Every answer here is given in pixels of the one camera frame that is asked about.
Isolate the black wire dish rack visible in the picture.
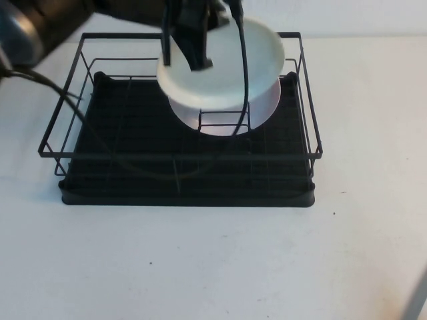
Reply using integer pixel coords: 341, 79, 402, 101
38, 31, 324, 194

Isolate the white round plate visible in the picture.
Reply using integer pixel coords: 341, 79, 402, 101
156, 16, 287, 109

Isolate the pink round plate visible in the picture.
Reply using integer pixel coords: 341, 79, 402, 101
168, 78, 281, 137

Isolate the black plastic drip tray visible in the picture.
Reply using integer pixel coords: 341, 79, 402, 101
58, 70, 316, 208

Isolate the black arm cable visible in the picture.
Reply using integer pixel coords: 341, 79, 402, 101
0, 67, 214, 178

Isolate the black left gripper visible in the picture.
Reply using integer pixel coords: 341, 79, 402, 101
161, 0, 234, 73

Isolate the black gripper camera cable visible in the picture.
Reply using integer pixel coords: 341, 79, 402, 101
228, 0, 250, 138

